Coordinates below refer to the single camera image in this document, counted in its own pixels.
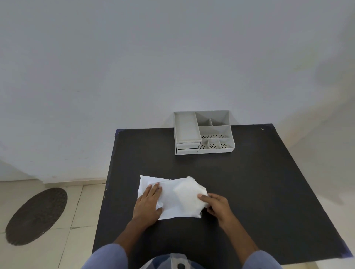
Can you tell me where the person's left hand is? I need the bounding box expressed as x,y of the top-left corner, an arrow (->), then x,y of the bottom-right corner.
132,183 -> 163,229

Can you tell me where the person's right hand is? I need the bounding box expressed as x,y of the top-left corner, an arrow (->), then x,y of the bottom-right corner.
197,193 -> 236,229

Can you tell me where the white paper envelope packet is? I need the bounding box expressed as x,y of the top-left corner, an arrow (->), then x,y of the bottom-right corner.
137,174 -> 202,221

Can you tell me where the white tissue pad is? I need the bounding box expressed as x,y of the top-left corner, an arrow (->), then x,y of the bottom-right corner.
172,176 -> 209,219

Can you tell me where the grey plastic desk organizer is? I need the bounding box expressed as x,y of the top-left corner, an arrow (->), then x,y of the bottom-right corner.
173,110 -> 236,156

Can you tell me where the person's left forearm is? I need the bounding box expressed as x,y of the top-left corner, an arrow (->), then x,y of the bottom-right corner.
113,219 -> 152,250

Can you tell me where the person's right forearm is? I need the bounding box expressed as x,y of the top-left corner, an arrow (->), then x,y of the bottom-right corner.
219,219 -> 260,262

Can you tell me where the blue plaid shirt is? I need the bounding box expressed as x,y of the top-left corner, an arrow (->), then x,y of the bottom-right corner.
80,243 -> 283,269

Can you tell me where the dark oval floor mat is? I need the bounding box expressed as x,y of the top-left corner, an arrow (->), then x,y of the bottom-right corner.
5,187 -> 68,246

